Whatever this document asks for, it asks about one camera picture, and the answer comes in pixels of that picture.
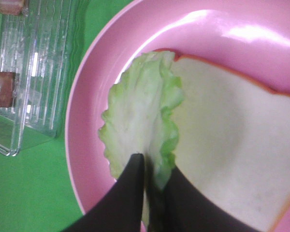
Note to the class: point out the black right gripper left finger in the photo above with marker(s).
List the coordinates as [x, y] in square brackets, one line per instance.
[120, 210]

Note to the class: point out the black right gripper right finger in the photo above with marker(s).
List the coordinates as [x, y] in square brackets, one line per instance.
[180, 207]

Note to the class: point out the bread slice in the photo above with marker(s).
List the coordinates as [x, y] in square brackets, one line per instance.
[234, 140]

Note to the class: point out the green lettuce leaf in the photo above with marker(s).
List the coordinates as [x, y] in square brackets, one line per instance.
[138, 120]

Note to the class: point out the bacon strip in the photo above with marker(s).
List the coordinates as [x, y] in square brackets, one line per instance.
[13, 7]
[8, 83]

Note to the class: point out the left clear plastic tray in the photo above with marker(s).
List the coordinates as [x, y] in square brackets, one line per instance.
[43, 47]

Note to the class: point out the pink round plate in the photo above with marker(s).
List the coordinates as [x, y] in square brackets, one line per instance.
[251, 37]

